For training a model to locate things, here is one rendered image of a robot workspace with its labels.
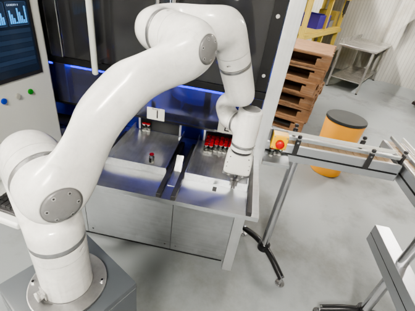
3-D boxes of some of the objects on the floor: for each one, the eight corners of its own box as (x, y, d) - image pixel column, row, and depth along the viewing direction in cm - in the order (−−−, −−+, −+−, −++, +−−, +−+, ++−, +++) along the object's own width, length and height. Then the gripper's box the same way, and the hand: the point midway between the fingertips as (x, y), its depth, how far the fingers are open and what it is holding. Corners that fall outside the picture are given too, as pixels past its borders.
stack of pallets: (314, 112, 443) (339, 45, 388) (304, 136, 366) (332, 57, 311) (232, 89, 488) (244, 26, 433) (207, 105, 411) (218, 31, 356)
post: (222, 260, 187) (346, -231, 74) (231, 263, 187) (368, -229, 74) (221, 269, 182) (352, -248, 69) (230, 271, 181) (377, -246, 68)
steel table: (375, 80, 678) (394, 40, 628) (357, 95, 551) (379, 46, 501) (346, 72, 711) (362, 33, 661) (323, 84, 584) (340, 37, 534)
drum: (336, 184, 281) (362, 130, 248) (301, 166, 300) (321, 115, 267) (347, 170, 307) (372, 120, 274) (314, 155, 326) (334, 106, 293)
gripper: (220, 148, 98) (212, 188, 108) (262, 157, 97) (251, 196, 107) (223, 138, 104) (215, 177, 114) (262, 146, 103) (251, 184, 113)
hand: (233, 182), depth 109 cm, fingers closed, pressing on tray
